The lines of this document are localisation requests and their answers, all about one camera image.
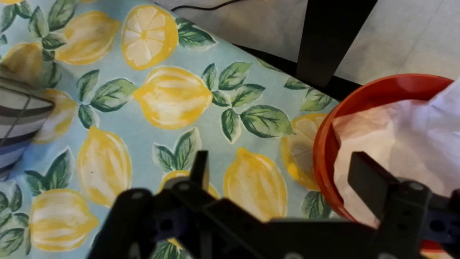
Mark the white paper napkin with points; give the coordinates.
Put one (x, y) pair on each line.
(396, 138)

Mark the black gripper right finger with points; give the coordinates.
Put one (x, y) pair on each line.
(406, 220)

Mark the grey white striped holder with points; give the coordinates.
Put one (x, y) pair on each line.
(18, 123)

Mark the lemon print tablecloth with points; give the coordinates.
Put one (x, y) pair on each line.
(143, 144)

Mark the black stand pole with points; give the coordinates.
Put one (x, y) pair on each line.
(335, 37)

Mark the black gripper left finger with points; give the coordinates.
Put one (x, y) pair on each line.
(191, 224)

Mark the red bowl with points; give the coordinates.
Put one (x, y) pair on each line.
(324, 158)

